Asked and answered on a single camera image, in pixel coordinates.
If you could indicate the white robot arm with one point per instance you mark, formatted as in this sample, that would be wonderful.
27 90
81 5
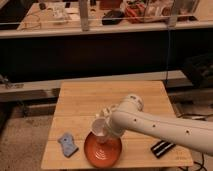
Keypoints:
129 115

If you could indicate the orange ceramic bowl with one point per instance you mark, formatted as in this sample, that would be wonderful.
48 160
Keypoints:
102 155

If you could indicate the wooden table board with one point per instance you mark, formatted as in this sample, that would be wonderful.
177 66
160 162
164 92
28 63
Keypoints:
77 105

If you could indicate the black bag on bench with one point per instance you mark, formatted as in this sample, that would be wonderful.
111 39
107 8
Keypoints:
112 17

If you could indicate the blue sponge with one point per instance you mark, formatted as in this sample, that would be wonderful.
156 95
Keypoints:
67 144

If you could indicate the orange item on bench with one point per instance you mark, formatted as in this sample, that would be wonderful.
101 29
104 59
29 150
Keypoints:
135 13

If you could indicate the black and white striped block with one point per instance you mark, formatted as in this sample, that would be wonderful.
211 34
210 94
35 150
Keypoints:
161 148

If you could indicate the metal post left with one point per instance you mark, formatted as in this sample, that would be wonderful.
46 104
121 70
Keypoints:
83 9

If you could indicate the metal post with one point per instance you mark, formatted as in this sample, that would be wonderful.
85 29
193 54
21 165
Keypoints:
174 13
83 9

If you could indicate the metal post right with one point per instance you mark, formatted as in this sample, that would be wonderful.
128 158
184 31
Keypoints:
174 13

